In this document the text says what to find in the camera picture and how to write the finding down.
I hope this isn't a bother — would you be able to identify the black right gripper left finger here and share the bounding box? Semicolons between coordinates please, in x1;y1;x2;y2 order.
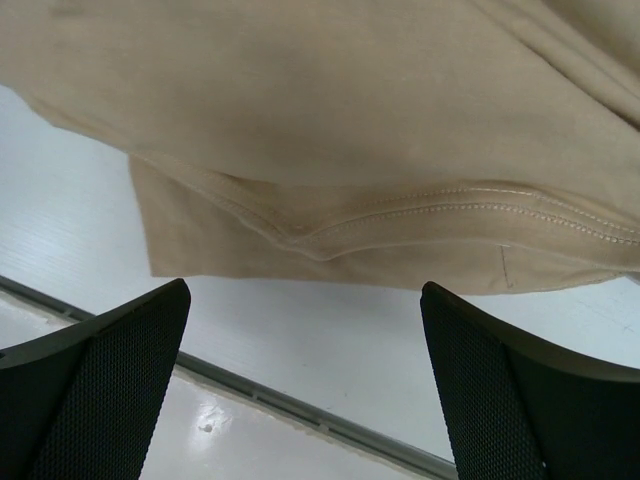
1;279;191;479

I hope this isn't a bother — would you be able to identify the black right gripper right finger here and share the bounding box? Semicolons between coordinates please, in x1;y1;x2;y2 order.
420;282;639;480

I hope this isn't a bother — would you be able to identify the beige t-shirt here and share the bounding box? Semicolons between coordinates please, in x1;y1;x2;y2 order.
1;1;639;295

